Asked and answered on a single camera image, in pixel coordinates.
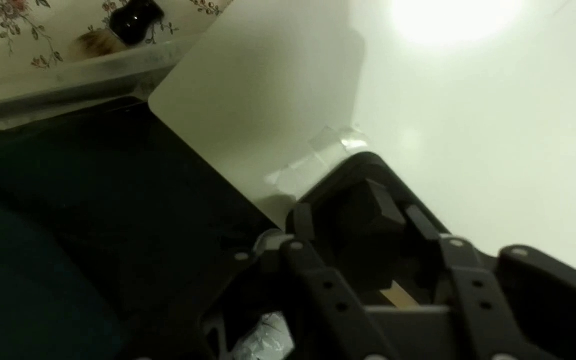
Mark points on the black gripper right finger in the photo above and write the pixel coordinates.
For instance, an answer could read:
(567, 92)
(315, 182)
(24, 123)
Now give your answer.
(519, 305)

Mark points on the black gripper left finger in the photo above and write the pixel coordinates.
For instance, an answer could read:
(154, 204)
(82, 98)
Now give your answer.
(323, 315)

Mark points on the white board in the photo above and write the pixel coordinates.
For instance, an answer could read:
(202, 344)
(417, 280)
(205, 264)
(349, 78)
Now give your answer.
(471, 103)

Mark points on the clear plastic storage container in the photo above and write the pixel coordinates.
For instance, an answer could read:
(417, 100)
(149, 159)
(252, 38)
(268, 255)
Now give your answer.
(41, 94)

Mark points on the floral bed sheet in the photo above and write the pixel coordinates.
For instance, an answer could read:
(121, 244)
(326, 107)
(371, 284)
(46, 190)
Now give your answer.
(36, 35)

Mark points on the teal cloth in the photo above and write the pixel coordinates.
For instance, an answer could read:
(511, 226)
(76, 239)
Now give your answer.
(46, 306)

